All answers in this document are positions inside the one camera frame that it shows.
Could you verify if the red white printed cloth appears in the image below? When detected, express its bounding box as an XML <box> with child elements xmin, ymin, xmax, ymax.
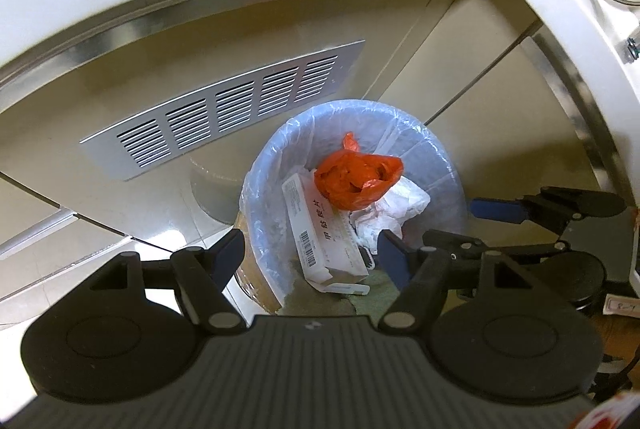
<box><xmin>570</xmin><ymin>391</ymin><xmax>640</xmax><ymax>429</ymax></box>

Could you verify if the white paper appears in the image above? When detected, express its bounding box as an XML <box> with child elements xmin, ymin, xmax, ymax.
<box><xmin>350</xmin><ymin>206</ymin><xmax>406</xmax><ymax>256</ymax></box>

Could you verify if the trash bin with blue liner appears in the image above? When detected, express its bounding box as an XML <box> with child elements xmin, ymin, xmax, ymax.
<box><xmin>240</xmin><ymin>99</ymin><xmax>468</xmax><ymax>305</ymax></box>

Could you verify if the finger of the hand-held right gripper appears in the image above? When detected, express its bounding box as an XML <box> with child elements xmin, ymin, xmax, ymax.
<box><xmin>470</xmin><ymin>186</ymin><xmax>627</xmax><ymax>236</ymax></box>
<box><xmin>422</xmin><ymin>229</ymin><xmax>571</xmax><ymax>263</ymax></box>

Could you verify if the metal cabinet vent grille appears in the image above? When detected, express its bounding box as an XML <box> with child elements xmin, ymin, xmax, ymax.
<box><xmin>79</xmin><ymin>40</ymin><xmax>366</xmax><ymax>182</ymax></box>

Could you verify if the white medicine box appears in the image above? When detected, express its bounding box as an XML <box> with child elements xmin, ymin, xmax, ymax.
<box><xmin>281</xmin><ymin>172</ymin><xmax>368</xmax><ymax>285</ymax></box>

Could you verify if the white plastic bag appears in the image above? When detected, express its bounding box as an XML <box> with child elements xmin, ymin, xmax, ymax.
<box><xmin>382</xmin><ymin>176</ymin><xmax>432</xmax><ymax>222</ymax></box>

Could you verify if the orange plastic bag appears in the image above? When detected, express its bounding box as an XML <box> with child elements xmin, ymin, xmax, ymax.
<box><xmin>314</xmin><ymin>132</ymin><xmax>405</xmax><ymax>211</ymax></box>

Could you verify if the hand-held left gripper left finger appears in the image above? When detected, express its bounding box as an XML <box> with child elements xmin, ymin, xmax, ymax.
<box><xmin>70</xmin><ymin>230</ymin><xmax>246</xmax><ymax>336</ymax></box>

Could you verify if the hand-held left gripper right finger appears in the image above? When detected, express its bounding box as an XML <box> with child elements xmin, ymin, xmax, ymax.
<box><xmin>377</xmin><ymin>230</ymin><xmax>556</xmax><ymax>331</ymax></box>

